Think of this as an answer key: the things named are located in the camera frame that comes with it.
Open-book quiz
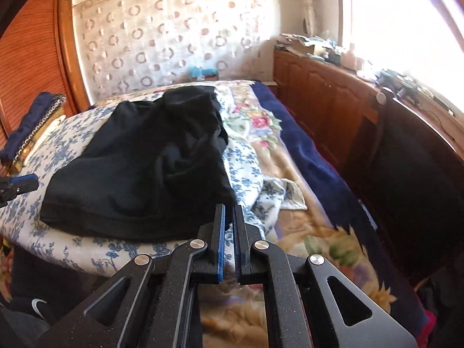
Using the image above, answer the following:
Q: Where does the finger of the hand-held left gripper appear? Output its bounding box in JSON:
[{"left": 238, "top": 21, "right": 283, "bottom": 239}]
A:
[{"left": 0, "top": 173, "right": 40, "bottom": 207}]

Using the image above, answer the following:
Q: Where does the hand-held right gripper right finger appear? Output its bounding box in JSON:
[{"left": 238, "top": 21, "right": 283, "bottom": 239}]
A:
[{"left": 234, "top": 205, "right": 417, "bottom": 348}]

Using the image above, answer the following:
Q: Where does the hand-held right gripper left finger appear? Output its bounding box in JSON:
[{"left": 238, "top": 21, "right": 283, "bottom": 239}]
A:
[{"left": 34, "top": 203, "right": 227, "bottom": 348}]

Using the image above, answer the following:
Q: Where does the black t-shirt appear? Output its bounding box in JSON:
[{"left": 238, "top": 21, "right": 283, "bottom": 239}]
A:
[{"left": 39, "top": 85, "right": 238, "bottom": 242}]

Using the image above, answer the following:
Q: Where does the blue floral white sheet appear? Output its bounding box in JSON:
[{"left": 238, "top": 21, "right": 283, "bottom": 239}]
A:
[{"left": 0, "top": 89, "right": 307, "bottom": 274}]

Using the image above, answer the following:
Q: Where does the black garment with white logo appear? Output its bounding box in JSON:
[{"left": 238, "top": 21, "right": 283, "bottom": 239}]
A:
[{"left": 7, "top": 246, "right": 122, "bottom": 334}]

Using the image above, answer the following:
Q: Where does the rose print blanket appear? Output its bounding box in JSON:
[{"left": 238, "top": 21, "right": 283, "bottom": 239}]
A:
[{"left": 0, "top": 80, "right": 397, "bottom": 348}]

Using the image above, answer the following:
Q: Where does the navy blue blanket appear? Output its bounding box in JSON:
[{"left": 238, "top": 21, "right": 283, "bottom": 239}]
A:
[{"left": 252, "top": 81, "right": 432, "bottom": 338}]

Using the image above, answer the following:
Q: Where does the blue box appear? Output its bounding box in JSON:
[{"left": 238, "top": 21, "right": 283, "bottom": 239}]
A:
[{"left": 188, "top": 64, "right": 218, "bottom": 82}]

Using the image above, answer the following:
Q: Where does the wooden sideboard cabinet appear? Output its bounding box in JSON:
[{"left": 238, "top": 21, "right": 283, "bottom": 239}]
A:
[{"left": 272, "top": 49, "right": 464, "bottom": 189}]

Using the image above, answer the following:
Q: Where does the dark wood-framed chair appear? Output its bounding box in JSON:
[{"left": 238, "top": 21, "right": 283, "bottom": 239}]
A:
[{"left": 373, "top": 89, "right": 464, "bottom": 287}]

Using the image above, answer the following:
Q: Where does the pile of small household things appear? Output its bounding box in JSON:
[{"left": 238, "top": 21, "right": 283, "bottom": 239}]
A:
[{"left": 275, "top": 32, "right": 457, "bottom": 117}]

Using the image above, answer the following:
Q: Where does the white lace side curtain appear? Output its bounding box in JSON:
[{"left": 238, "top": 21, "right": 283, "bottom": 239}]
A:
[{"left": 301, "top": 0, "right": 321, "bottom": 42}]

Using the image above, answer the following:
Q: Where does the bright window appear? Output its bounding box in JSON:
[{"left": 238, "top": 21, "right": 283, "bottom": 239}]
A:
[{"left": 341, "top": 0, "right": 464, "bottom": 91}]

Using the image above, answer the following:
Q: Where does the ring pattern curtain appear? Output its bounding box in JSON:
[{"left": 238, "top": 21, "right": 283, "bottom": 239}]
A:
[{"left": 72, "top": 0, "right": 309, "bottom": 102}]

